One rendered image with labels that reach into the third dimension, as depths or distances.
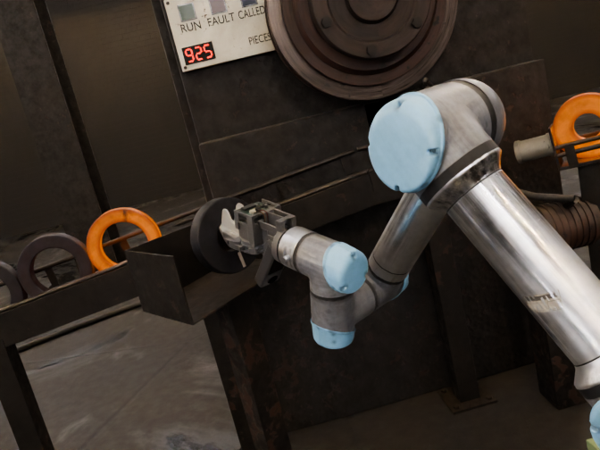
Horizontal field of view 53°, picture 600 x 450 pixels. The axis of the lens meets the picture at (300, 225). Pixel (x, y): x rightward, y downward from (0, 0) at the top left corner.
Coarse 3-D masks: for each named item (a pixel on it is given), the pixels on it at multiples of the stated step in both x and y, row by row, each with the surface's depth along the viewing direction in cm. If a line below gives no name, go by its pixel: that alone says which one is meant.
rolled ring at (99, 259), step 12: (108, 216) 150; (120, 216) 150; (132, 216) 151; (144, 216) 151; (96, 228) 150; (144, 228) 152; (156, 228) 152; (96, 240) 151; (96, 252) 151; (96, 264) 152; (108, 264) 152
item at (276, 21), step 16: (272, 0) 143; (448, 0) 147; (272, 16) 143; (448, 16) 148; (272, 32) 144; (448, 32) 149; (288, 48) 145; (432, 48) 149; (304, 64) 146; (432, 64) 150; (320, 80) 148; (400, 80) 150; (416, 80) 150; (352, 96) 149; (368, 96) 150; (384, 96) 150
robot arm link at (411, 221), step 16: (448, 80) 82; (464, 80) 85; (496, 96) 81; (496, 112) 79; (496, 128) 80; (496, 144) 83; (400, 208) 99; (416, 208) 96; (400, 224) 99; (416, 224) 97; (432, 224) 97; (384, 240) 103; (400, 240) 100; (416, 240) 100; (384, 256) 104; (400, 256) 102; (416, 256) 103; (368, 272) 109; (384, 272) 106; (400, 272) 105; (384, 288) 108; (400, 288) 112
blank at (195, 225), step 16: (208, 208) 118; (224, 208) 120; (192, 224) 118; (208, 224) 117; (192, 240) 118; (208, 240) 117; (208, 256) 117; (224, 256) 120; (240, 256) 122; (224, 272) 120
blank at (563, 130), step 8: (576, 96) 143; (584, 96) 142; (592, 96) 141; (568, 104) 144; (576, 104) 143; (584, 104) 142; (592, 104) 141; (560, 112) 145; (568, 112) 144; (576, 112) 144; (584, 112) 143; (592, 112) 142; (560, 120) 146; (568, 120) 145; (560, 128) 146; (568, 128) 145; (560, 136) 147; (568, 136) 146; (576, 136) 145; (560, 144) 147; (584, 144) 145; (592, 144) 144; (584, 152) 145; (592, 152) 145
